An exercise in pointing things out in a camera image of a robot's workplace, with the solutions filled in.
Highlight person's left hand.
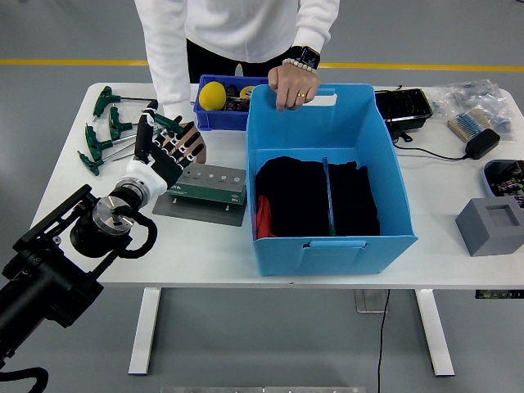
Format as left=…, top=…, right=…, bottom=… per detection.
left=268, top=65, right=322, bottom=113

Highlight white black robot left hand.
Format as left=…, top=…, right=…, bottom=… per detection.
left=124, top=100, right=206, bottom=197

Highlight person's right hand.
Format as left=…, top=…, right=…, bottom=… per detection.
left=175, top=120, right=208, bottom=165

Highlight grey green hex key stand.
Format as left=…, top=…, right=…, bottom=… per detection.
left=151, top=163, right=248, bottom=228

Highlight large light blue box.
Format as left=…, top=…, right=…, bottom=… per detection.
left=245, top=84, right=418, bottom=278

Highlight large green T-handle hex key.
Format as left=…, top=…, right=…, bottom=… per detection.
left=322, top=157, right=339, bottom=237

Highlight small dark blue bin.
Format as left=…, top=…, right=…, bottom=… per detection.
left=192, top=74, right=269, bottom=132

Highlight yellow ball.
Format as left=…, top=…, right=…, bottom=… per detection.
left=198, top=80, right=228, bottom=111

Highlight dark small hardware pile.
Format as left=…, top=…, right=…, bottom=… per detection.
left=224, top=84, right=251, bottom=112

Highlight person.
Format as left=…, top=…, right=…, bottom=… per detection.
left=133, top=0, right=341, bottom=165

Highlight black cloth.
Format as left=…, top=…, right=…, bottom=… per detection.
left=254, top=155, right=381, bottom=238

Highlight red cloth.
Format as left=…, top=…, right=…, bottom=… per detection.
left=255, top=195, right=279, bottom=239

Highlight black plastic tray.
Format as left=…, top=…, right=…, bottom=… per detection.
left=374, top=88, right=434, bottom=142

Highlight yellow floor tape line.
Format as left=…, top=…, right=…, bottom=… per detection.
left=0, top=58, right=524, bottom=73

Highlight white table leg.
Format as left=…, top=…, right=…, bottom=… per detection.
left=128, top=287, right=163, bottom=376
left=414, top=288, right=455, bottom=377

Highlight resistor strip bundle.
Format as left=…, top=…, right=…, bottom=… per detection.
left=446, top=108, right=493, bottom=143

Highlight clear bags of components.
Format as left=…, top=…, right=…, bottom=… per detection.
left=431, top=79, right=517, bottom=144

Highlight black power adapter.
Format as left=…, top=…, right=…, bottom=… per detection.
left=463, top=128, right=502, bottom=160

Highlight metal floor plate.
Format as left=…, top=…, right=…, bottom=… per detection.
left=354, top=288, right=389, bottom=314

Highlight blue tray with parts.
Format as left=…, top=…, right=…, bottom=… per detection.
left=482, top=159, right=524, bottom=208

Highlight grey foam block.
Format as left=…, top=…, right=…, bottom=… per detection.
left=454, top=197, right=524, bottom=258

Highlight table control panel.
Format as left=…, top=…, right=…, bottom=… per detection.
left=474, top=289, right=524, bottom=300

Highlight white bead bracelet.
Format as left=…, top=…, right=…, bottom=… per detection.
left=282, top=58, right=318, bottom=75

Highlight black adapter cord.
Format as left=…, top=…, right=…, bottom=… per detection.
left=392, top=141, right=468, bottom=161

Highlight black hanging cable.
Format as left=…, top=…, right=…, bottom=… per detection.
left=375, top=288, right=391, bottom=393

